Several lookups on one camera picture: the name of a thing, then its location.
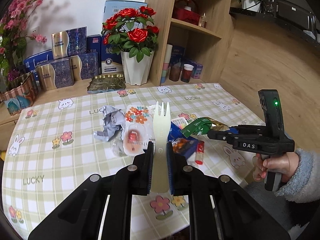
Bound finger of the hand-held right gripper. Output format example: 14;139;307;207
229;124;266;134
207;128;242;143

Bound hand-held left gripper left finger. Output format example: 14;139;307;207
27;141;154;240

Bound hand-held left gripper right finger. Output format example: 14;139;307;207
167;141;292;240

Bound green snack packet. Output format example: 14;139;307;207
180;117;229;138

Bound pack of coloured markers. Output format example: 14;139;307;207
171;116;190;130

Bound cream plastic fork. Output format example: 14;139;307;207
150;102;172;193

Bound grey paper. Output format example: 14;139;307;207
93;105;126;142

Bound person's right forearm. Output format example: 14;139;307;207
275;148;320;204

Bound person's right hand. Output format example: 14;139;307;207
252;151;299;180

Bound blue cardboard food box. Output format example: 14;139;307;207
167;127;199;160

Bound clear plastic wrapper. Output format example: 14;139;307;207
110;139;133;158

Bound flower printed plastic package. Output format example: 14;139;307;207
124;105;153;155

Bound red paper cup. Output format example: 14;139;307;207
181;64;194;83

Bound small blue printed box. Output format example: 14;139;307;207
190;60;203;79

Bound green checked rabbit tablecloth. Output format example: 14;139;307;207
0;82;269;240

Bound brown glass cup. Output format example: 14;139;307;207
169;65;182;82

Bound person's grey fleece clothing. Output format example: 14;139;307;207
240;180;320;240

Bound stack of pastel cups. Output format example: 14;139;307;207
160;44;173;83

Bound dark blue printed gift box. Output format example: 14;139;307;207
170;45;186;67

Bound green leaf-shaped tray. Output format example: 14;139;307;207
87;73;125;95

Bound red roses in white pot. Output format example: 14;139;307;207
101;6;160;85

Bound black glossy appliance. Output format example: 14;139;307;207
260;0;320;42

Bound blue and white carton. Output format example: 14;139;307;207
100;34;125;74

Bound blue and gold gift box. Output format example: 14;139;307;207
70;52;99;81
51;26;87;60
35;57;75;92

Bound red gift basket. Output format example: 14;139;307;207
172;0;200;25

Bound blue box with red logo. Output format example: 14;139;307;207
86;35;103;55

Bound wooden shelf unit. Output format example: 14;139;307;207
144;0;238;87

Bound striped tin planter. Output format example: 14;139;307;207
1;72;38;115

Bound flat blue carton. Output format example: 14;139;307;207
23;50;54;80

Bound light blue flat box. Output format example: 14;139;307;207
104;0;148;30

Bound pink blossom branches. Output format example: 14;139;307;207
0;0;63;55

